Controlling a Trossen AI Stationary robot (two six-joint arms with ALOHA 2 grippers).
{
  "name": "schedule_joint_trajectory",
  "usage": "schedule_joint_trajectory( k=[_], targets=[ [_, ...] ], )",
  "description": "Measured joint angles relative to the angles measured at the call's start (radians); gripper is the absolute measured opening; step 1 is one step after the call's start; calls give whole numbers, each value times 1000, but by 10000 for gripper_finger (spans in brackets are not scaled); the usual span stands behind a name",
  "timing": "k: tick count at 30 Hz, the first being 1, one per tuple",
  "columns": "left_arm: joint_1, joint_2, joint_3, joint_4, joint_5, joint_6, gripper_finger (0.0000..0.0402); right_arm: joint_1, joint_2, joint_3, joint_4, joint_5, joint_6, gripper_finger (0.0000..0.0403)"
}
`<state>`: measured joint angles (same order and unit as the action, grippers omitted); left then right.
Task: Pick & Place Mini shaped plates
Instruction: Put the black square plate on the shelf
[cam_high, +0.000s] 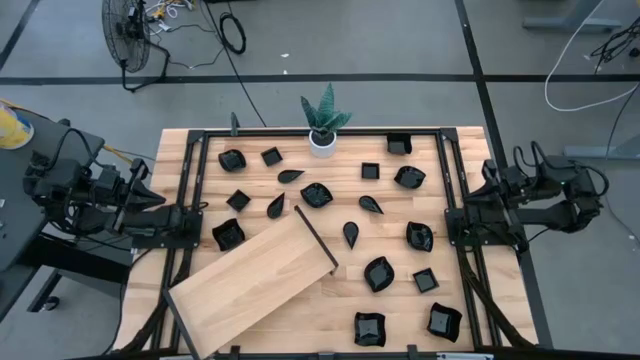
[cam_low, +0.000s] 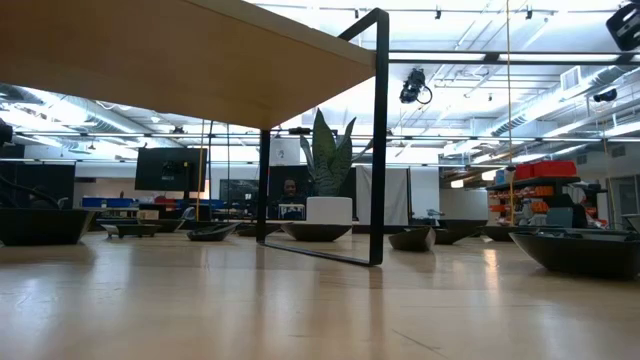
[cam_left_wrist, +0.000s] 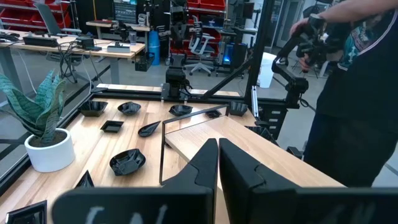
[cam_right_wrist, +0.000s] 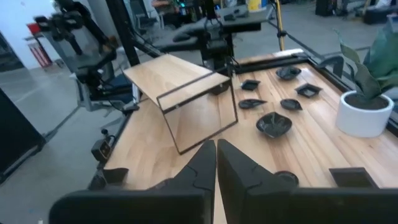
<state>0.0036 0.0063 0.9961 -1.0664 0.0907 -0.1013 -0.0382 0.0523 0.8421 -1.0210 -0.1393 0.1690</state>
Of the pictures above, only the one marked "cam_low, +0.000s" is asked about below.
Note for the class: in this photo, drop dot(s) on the teardrop-shaped black plate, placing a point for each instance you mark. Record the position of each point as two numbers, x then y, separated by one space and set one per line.
210 234
246 230
412 240

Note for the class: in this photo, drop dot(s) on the small square black plate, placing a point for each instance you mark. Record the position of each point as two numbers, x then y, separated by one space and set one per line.
131 230

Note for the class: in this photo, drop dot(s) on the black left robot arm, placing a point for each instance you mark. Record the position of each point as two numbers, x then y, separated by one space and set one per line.
5 132

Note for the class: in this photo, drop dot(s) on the snake plant in white pot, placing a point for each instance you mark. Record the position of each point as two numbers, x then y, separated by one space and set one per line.
329 210

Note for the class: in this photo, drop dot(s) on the person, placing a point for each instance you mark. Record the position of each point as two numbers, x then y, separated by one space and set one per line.
290 189

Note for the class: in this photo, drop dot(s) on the white laptop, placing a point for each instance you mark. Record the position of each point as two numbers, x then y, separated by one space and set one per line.
291 212

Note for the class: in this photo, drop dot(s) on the black partition panel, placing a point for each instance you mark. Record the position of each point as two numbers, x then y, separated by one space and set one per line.
45 172
275 172

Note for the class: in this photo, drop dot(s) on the white curtain panel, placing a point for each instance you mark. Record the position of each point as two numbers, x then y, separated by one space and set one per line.
397 195

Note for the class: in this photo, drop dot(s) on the small dark monitor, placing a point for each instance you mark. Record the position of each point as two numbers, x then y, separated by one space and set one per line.
237 190

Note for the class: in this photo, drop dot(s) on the wooden shelf with black legs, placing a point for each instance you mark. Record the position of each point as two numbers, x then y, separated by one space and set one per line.
175 60

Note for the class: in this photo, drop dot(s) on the blue storage bin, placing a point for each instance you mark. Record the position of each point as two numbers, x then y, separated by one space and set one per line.
107 202

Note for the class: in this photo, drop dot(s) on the storage rack with red bins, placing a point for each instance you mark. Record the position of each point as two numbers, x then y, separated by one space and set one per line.
545 170

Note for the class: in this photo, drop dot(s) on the black ceiling device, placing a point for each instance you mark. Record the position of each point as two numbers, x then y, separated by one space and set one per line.
605 95

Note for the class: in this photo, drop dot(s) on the black overhead camera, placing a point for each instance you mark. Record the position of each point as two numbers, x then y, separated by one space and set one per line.
412 86

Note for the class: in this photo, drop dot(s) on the black wall monitor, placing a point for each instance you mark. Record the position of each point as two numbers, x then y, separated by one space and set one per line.
170 170

